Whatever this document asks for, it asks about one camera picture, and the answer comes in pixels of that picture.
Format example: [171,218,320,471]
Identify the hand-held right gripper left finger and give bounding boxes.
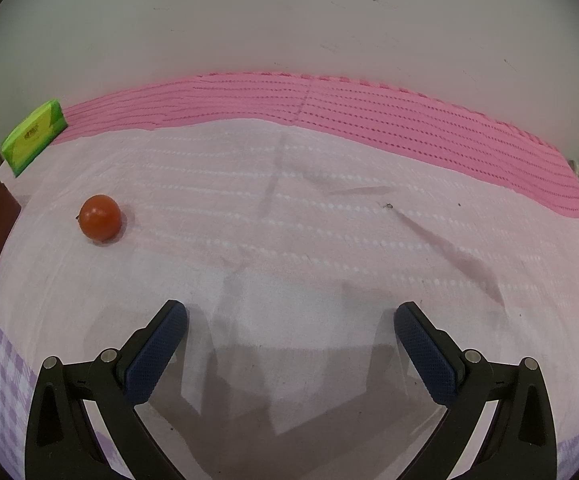
[24,300,189,480]

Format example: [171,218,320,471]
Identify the pink purple checked tablecloth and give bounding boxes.
[0,117,579,480]

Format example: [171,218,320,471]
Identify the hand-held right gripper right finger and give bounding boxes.
[393,301,559,480]

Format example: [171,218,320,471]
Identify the green tissue pack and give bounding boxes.
[1,100,68,179]

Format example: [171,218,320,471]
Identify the red tomato with stem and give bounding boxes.
[77,194,122,241]

